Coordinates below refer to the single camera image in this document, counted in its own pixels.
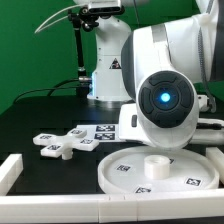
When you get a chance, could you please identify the white front fence bar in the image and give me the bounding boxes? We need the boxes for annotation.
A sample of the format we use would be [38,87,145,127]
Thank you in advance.
[0,189,224,223]

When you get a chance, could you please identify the white round table top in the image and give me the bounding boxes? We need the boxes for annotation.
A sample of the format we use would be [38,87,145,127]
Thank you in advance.
[98,146,219,194]

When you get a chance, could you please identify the white curved cables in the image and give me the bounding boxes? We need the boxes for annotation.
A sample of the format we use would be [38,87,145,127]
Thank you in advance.
[34,3,88,35]

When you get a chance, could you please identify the white cross table base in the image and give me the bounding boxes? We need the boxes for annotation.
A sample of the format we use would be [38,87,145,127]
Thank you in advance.
[33,128,99,160]

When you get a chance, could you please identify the black camera stand pole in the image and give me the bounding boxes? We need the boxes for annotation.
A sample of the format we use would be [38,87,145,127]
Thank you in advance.
[68,10,89,98]

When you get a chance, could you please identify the white marker sheet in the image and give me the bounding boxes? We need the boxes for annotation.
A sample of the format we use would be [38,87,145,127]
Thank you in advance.
[77,124,120,142]

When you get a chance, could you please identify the white left fence bar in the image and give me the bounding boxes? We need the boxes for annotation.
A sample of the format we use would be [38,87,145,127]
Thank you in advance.
[0,154,23,196]

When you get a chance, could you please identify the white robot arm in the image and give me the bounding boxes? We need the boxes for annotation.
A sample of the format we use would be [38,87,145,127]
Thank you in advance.
[90,0,224,149]

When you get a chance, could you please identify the black cables on table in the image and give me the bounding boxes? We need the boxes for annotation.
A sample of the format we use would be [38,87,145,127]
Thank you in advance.
[13,78,91,104]

